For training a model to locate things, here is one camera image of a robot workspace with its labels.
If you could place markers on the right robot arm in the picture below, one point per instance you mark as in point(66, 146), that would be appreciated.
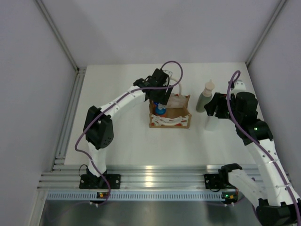
point(277, 203)

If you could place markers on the white square bottle grey cap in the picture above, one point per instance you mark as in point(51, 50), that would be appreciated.
point(211, 123)

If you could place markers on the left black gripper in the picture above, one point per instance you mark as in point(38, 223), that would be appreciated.
point(163, 98)

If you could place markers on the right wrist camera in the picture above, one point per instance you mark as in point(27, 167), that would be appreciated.
point(239, 86)

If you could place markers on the grey-green bottle beige cap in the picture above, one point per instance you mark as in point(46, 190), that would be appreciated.
point(205, 97)

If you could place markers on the white slotted cable duct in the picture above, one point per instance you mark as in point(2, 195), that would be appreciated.
point(139, 196)

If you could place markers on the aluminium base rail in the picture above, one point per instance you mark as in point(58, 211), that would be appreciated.
point(134, 177)

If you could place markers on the watermelon print canvas bag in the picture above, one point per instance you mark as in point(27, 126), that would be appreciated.
point(178, 115)

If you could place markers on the right aluminium frame post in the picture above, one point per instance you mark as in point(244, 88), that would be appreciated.
point(281, 4)

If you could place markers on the aluminium frame post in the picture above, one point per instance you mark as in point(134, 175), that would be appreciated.
point(281, 4)
point(54, 29)

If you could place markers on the light blue pump bottle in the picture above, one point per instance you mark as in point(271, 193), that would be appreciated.
point(160, 111)

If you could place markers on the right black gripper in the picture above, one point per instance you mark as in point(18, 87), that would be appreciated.
point(218, 100)

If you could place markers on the left aluminium frame post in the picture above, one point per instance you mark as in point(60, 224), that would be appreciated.
point(54, 29)

